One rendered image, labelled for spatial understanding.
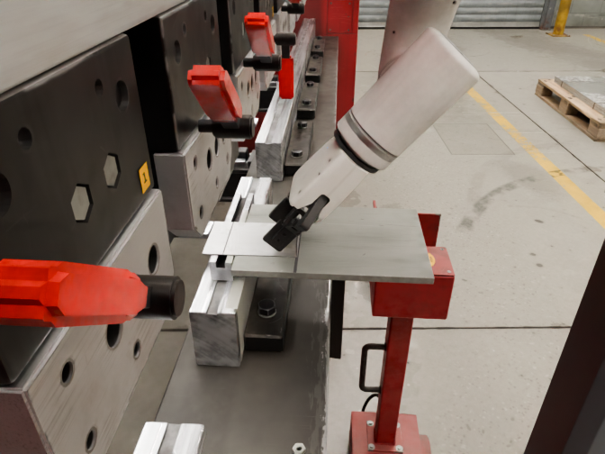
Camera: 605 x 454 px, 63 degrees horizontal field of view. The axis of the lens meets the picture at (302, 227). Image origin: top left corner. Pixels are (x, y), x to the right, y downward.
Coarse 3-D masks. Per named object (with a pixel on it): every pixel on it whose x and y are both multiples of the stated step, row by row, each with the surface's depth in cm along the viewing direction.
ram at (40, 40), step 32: (0, 0) 16; (32, 0) 17; (64, 0) 19; (96, 0) 22; (128, 0) 25; (160, 0) 30; (0, 32) 16; (32, 32) 17; (64, 32) 19; (96, 32) 22; (0, 64) 16; (32, 64) 17
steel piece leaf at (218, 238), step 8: (216, 224) 74; (224, 224) 74; (232, 224) 75; (216, 232) 72; (224, 232) 72; (208, 240) 71; (216, 240) 71; (224, 240) 71; (208, 248) 69; (216, 248) 69; (224, 248) 69
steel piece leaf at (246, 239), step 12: (300, 216) 72; (240, 228) 73; (252, 228) 73; (264, 228) 73; (228, 240) 71; (240, 240) 71; (252, 240) 71; (228, 252) 68; (240, 252) 68; (252, 252) 68; (264, 252) 68; (276, 252) 68; (288, 252) 68
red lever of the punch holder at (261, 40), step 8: (248, 16) 46; (256, 16) 46; (264, 16) 46; (248, 24) 46; (256, 24) 46; (264, 24) 46; (248, 32) 47; (256, 32) 47; (264, 32) 47; (272, 32) 49; (248, 40) 49; (256, 40) 48; (264, 40) 48; (272, 40) 50; (256, 48) 50; (264, 48) 50; (272, 48) 50; (256, 56) 54; (264, 56) 52; (272, 56) 54; (280, 56) 54; (248, 64) 54; (256, 64) 54; (264, 64) 54; (272, 64) 54; (280, 64) 54
